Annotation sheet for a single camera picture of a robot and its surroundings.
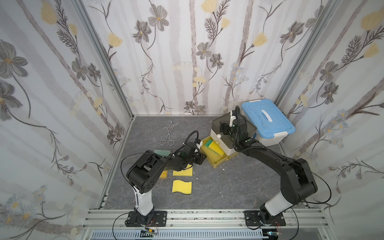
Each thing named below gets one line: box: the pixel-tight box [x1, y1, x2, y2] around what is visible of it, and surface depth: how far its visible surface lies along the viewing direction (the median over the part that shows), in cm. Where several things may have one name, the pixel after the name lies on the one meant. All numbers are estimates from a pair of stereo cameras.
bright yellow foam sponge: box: [208, 140, 225, 157], surface depth 97 cm
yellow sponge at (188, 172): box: [172, 164, 193, 176], surface depth 90 cm
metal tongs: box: [159, 120, 175, 147], surface depth 107 cm
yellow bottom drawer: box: [201, 136, 239, 169], surface depth 97 cm
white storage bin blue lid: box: [241, 99, 296, 147], surface depth 97 cm
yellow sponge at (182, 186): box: [172, 179, 192, 195], surface depth 85 cm
